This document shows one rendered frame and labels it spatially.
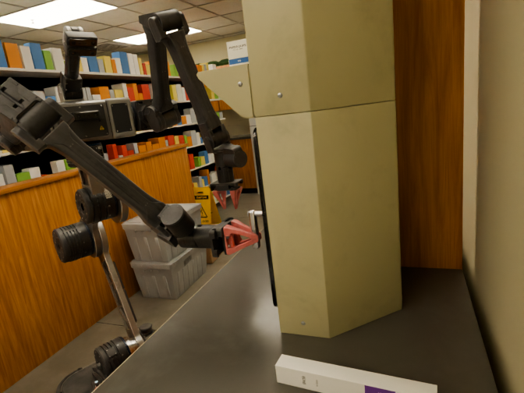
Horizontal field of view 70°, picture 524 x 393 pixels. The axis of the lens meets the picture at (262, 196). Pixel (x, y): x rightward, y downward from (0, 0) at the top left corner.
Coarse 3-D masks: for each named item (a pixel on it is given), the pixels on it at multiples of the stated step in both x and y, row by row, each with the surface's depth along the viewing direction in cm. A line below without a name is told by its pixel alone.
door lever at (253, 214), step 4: (248, 212) 83; (252, 212) 83; (256, 212) 83; (260, 212) 82; (248, 216) 84; (252, 216) 83; (256, 216) 83; (260, 216) 82; (252, 220) 83; (256, 220) 83; (252, 224) 83; (256, 224) 83; (252, 228) 84; (256, 228) 83; (252, 232) 84; (256, 232) 84; (256, 244) 84; (256, 248) 85
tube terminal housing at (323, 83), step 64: (256, 0) 66; (320, 0) 65; (384, 0) 70; (256, 64) 69; (320, 64) 67; (384, 64) 73; (320, 128) 69; (384, 128) 75; (320, 192) 72; (384, 192) 78; (320, 256) 74; (384, 256) 81; (320, 320) 78
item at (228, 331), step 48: (240, 288) 106; (432, 288) 94; (192, 336) 85; (240, 336) 83; (288, 336) 81; (336, 336) 79; (384, 336) 77; (432, 336) 76; (480, 336) 74; (144, 384) 72; (192, 384) 70; (240, 384) 69; (288, 384) 67; (480, 384) 62
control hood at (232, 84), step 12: (204, 72) 73; (216, 72) 72; (228, 72) 71; (240, 72) 70; (216, 84) 73; (228, 84) 72; (240, 84) 71; (228, 96) 73; (240, 96) 72; (252, 96) 71; (240, 108) 72; (252, 108) 72
